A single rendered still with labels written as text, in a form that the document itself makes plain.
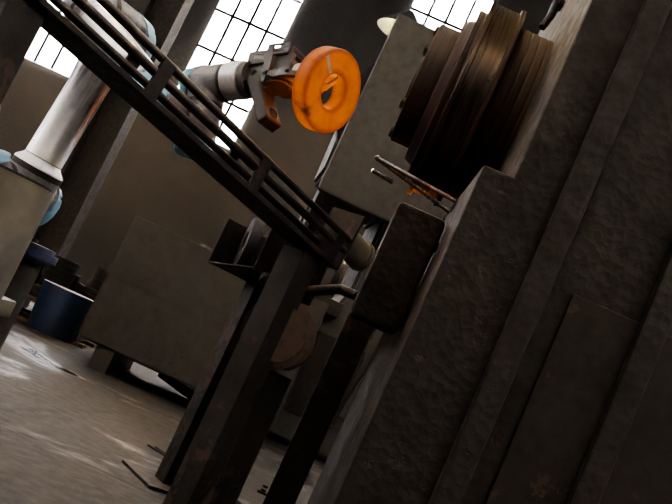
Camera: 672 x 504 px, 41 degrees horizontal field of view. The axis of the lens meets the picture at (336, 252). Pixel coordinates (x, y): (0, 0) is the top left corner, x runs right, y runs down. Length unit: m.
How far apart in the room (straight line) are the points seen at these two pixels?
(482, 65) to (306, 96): 0.43
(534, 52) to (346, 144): 2.78
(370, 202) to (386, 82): 0.63
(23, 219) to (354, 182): 3.37
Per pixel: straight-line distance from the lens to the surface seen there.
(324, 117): 1.65
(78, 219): 8.85
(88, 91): 2.07
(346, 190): 4.63
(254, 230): 2.45
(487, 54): 1.89
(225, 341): 2.44
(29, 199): 1.39
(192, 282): 4.38
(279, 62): 1.74
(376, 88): 4.76
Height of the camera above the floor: 0.45
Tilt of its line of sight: 7 degrees up
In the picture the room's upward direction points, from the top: 25 degrees clockwise
